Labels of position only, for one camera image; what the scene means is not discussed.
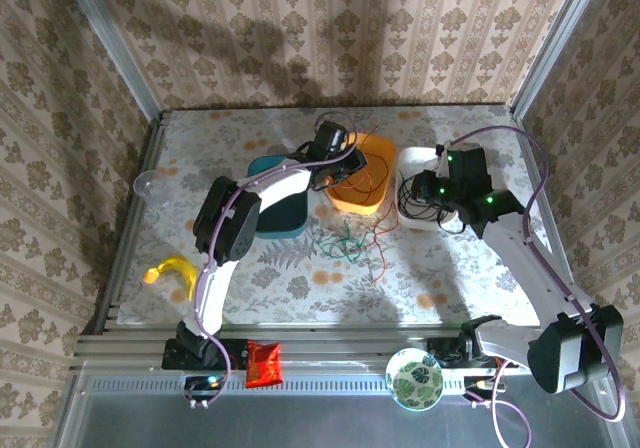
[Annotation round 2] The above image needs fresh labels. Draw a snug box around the green cable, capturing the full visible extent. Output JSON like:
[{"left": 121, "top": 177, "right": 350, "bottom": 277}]
[{"left": 309, "top": 220, "right": 382, "bottom": 265}]

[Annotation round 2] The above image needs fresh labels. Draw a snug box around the red cable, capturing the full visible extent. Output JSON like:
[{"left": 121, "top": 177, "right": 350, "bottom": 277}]
[{"left": 332, "top": 127, "right": 401, "bottom": 285}]

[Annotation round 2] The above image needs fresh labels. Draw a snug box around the white plastic bin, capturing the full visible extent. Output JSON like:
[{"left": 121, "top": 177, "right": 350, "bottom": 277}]
[{"left": 395, "top": 146, "right": 469, "bottom": 234}]

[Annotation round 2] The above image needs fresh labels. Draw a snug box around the orange plastic bin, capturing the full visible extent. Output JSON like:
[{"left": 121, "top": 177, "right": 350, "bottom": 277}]
[{"left": 324, "top": 132, "right": 397, "bottom": 215}]

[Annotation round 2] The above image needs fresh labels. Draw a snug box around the teal plastic bin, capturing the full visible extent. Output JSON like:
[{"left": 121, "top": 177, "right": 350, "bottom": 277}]
[{"left": 247, "top": 155, "right": 311, "bottom": 242}]

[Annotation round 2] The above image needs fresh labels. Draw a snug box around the floral table cover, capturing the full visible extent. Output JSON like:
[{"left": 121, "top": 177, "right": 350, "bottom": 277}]
[{"left": 117, "top": 105, "right": 576, "bottom": 327}]

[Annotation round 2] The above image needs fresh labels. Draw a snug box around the yellow banana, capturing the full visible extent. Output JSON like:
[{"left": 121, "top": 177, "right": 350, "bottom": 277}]
[{"left": 143, "top": 255, "right": 201, "bottom": 302}]

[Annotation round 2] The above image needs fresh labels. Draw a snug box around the clear plastic cup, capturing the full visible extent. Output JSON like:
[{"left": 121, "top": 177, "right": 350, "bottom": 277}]
[{"left": 132, "top": 170, "right": 174, "bottom": 209}]

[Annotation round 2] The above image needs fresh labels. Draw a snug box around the leaf print bowl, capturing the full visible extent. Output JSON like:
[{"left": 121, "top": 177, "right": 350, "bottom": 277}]
[{"left": 384, "top": 347, "right": 445, "bottom": 412}]

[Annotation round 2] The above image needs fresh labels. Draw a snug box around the red foil snack packet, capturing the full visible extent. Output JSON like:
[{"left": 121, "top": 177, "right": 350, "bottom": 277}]
[{"left": 244, "top": 340, "right": 285, "bottom": 389}]

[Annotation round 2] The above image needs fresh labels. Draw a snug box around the grey metal panel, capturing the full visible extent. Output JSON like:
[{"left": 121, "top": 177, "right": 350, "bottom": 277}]
[{"left": 54, "top": 362, "right": 640, "bottom": 448}]

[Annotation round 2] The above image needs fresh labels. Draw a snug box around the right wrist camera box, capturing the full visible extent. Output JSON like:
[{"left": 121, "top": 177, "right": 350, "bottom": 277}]
[{"left": 433, "top": 142, "right": 451, "bottom": 178}]

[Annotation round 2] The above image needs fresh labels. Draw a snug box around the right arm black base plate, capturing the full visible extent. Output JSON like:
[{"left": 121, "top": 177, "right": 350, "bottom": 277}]
[{"left": 427, "top": 337, "right": 519, "bottom": 369}]

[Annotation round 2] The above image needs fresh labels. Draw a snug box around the aluminium frame post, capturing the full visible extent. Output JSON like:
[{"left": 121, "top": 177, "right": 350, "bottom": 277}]
[
  {"left": 509, "top": 0, "right": 609, "bottom": 119},
  {"left": 57, "top": 0, "right": 164, "bottom": 114}
]

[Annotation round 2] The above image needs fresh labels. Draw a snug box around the aluminium frame rail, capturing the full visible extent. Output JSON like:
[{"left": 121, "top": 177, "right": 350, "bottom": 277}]
[{"left": 69, "top": 323, "right": 615, "bottom": 370}]

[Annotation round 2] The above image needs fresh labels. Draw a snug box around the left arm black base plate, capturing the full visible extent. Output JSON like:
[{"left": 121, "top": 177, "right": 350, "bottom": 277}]
[{"left": 160, "top": 340, "right": 249, "bottom": 372}]

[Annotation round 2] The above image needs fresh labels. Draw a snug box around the white slotted cable duct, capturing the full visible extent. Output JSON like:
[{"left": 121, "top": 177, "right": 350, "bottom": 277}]
[{"left": 84, "top": 375, "right": 466, "bottom": 395}]

